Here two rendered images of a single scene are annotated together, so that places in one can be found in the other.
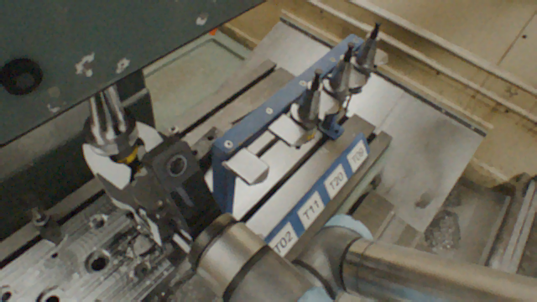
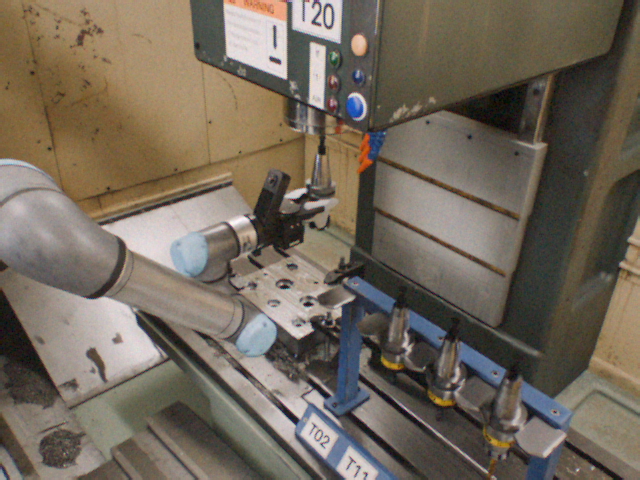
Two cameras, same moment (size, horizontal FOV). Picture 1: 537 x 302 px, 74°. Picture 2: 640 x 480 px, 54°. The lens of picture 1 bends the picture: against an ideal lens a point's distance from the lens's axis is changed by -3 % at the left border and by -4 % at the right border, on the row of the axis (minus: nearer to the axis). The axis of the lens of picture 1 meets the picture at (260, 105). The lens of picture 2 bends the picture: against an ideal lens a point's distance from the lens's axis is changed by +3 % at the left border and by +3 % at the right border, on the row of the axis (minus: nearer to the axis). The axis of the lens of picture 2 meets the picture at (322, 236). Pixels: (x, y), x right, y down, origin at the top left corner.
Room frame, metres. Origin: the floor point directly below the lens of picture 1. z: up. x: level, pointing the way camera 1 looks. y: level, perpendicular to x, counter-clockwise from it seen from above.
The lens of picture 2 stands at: (0.53, -0.95, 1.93)
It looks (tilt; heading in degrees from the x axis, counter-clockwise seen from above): 31 degrees down; 102
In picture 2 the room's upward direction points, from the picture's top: 2 degrees clockwise
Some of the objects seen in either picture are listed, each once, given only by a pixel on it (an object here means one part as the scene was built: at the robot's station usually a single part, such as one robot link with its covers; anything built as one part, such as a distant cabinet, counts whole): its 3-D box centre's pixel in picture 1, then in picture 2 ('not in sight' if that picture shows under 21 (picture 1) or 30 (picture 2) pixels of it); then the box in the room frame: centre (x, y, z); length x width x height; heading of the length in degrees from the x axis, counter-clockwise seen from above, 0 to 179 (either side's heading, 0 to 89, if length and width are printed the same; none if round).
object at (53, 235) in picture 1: (44, 224); (343, 279); (0.30, 0.41, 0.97); 0.13 x 0.03 x 0.15; 55
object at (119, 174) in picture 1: (107, 176); (301, 203); (0.24, 0.18, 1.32); 0.09 x 0.03 x 0.06; 68
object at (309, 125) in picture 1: (306, 116); (396, 341); (0.49, -0.09, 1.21); 0.06 x 0.06 x 0.03
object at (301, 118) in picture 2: not in sight; (323, 91); (0.27, 0.18, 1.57); 0.16 x 0.16 x 0.12
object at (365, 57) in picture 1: (368, 49); (509, 392); (0.67, -0.22, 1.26); 0.04 x 0.04 x 0.07
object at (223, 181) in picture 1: (223, 196); (349, 350); (0.38, 0.05, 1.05); 0.10 x 0.05 x 0.30; 55
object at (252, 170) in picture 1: (248, 168); (334, 298); (0.35, 0.00, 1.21); 0.07 x 0.05 x 0.01; 55
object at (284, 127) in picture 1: (289, 132); (374, 326); (0.44, -0.06, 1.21); 0.07 x 0.05 x 0.01; 55
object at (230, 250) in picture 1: (232, 255); (240, 236); (0.16, 0.01, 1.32); 0.08 x 0.05 x 0.08; 145
